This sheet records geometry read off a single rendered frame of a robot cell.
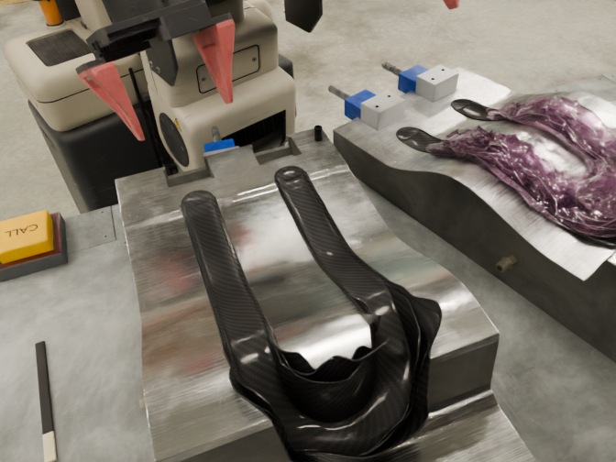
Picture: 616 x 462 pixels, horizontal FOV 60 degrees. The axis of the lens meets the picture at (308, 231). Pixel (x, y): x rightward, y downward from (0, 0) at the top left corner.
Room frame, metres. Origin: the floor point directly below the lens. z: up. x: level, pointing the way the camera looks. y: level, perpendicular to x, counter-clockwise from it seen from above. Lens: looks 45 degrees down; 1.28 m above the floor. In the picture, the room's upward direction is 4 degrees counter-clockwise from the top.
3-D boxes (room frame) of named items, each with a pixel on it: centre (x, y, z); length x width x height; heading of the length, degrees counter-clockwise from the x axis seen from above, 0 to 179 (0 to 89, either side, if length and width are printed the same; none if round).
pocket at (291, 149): (0.54, 0.03, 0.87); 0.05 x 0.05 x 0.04; 18
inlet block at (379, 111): (0.68, -0.09, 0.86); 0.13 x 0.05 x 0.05; 35
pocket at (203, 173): (0.51, 0.14, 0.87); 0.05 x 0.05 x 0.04; 18
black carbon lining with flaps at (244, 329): (0.32, 0.02, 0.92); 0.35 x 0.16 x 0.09; 18
